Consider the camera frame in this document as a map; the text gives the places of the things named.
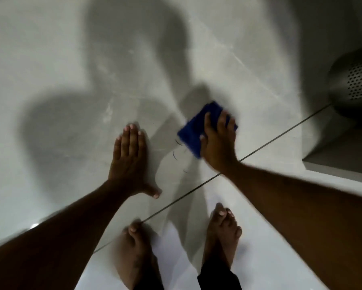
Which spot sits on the person's left hand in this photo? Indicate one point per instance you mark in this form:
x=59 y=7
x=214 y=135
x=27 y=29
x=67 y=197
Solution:
x=129 y=169

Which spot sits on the person's right hand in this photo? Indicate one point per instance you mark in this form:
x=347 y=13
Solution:
x=218 y=149

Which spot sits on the person's right middle finger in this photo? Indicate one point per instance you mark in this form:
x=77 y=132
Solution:
x=222 y=122

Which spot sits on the person's left middle finger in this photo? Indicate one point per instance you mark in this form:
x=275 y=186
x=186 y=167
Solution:
x=133 y=140

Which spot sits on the person's left little finger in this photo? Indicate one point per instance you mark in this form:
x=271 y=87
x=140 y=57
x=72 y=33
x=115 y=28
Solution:
x=117 y=147

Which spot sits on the person's left thumb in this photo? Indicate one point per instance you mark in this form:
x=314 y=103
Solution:
x=153 y=191

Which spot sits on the person's right thumb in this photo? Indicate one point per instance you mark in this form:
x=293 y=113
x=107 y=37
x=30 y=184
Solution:
x=203 y=144

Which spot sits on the blue cleaning sponge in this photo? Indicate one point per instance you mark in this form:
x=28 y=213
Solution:
x=193 y=131

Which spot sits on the person's left forearm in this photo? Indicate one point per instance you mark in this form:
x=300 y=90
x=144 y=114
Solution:
x=57 y=238

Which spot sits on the person's right forearm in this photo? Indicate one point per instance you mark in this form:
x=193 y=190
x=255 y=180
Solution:
x=304 y=214

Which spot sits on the person's left foot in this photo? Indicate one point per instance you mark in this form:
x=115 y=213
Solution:
x=134 y=253

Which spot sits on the person's foot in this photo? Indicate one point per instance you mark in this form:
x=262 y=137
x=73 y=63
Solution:
x=134 y=253
x=221 y=235

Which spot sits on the person's right foot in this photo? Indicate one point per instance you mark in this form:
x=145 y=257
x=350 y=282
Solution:
x=221 y=235

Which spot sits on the black trousers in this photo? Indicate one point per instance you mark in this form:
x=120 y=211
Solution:
x=217 y=277

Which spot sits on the perforated steel bin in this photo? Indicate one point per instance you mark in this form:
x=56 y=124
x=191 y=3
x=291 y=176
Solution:
x=354 y=84

